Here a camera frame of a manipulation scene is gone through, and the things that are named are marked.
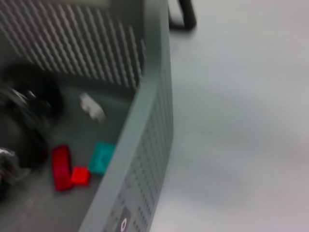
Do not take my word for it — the glass teacup with black sleeve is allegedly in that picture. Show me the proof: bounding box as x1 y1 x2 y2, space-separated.
0 64 65 174

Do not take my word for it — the teal building brick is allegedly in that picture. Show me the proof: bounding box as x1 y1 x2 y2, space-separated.
88 142 117 175

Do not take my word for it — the glass pitcher with black handle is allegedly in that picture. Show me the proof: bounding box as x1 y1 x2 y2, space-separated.
168 0 197 31

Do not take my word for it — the grey-green perforated storage bin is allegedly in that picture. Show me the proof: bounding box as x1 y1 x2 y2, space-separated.
0 0 175 232

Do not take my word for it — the small red cube brick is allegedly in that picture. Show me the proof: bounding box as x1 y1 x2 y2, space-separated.
70 166 91 186

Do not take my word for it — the dark red long brick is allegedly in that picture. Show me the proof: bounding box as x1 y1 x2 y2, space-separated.
52 144 73 191

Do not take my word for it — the white two-stud plate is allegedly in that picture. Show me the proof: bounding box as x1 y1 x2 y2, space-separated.
79 93 106 122

